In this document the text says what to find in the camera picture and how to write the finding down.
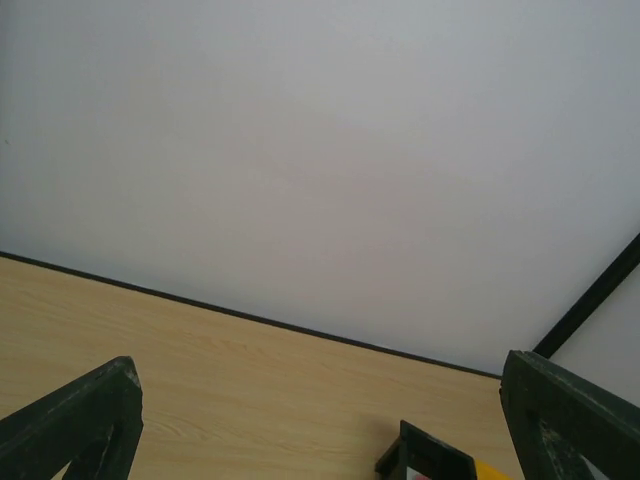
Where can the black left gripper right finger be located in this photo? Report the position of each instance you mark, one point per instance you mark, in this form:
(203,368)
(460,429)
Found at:
(562,425)

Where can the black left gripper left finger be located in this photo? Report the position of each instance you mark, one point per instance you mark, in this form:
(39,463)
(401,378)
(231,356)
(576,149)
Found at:
(87,429)

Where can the yellow card bin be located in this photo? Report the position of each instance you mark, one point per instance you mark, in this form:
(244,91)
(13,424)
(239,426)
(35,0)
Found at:
(485,471)

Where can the black card bin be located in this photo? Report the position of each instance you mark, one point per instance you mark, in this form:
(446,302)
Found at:
(416,454)

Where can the black enclosure frame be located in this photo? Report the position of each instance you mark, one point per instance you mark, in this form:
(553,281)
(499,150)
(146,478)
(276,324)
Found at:
(577,315)

